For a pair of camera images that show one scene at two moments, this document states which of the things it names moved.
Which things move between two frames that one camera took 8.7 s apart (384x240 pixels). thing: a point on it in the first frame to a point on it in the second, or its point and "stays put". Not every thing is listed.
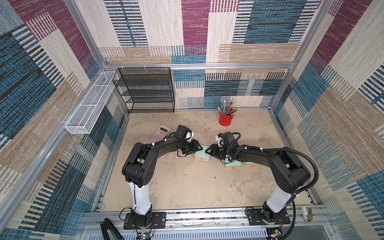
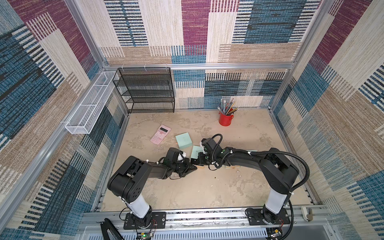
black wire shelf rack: [146, 90] stays put
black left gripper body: [189, 148] to [183, 169]
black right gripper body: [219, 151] to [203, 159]
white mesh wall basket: [87, 115] stays put
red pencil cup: [225, 120] stays put
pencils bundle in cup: [228, 109] stays put
